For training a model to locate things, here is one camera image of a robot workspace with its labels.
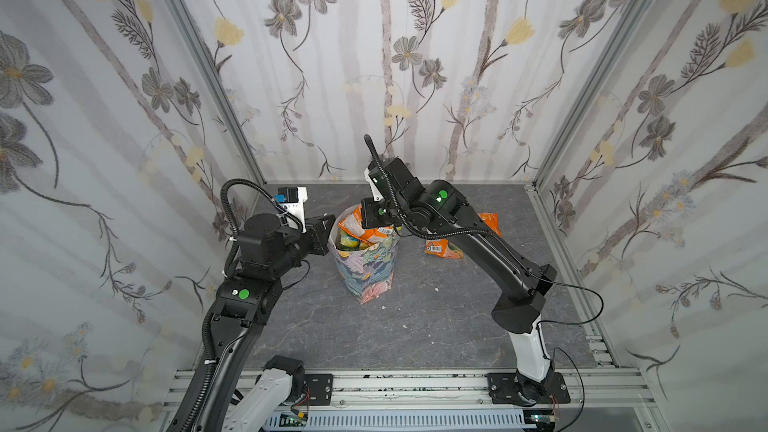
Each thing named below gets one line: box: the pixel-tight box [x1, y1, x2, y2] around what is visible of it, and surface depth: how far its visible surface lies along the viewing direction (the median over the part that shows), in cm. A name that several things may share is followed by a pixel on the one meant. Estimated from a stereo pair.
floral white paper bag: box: [328, 204, 401, 305], surface depth 78 cm
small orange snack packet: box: [477, 212, 502, 237], surface depth 109 cm
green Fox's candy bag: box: [340, 230, 369, 251], surface depth 85 cm
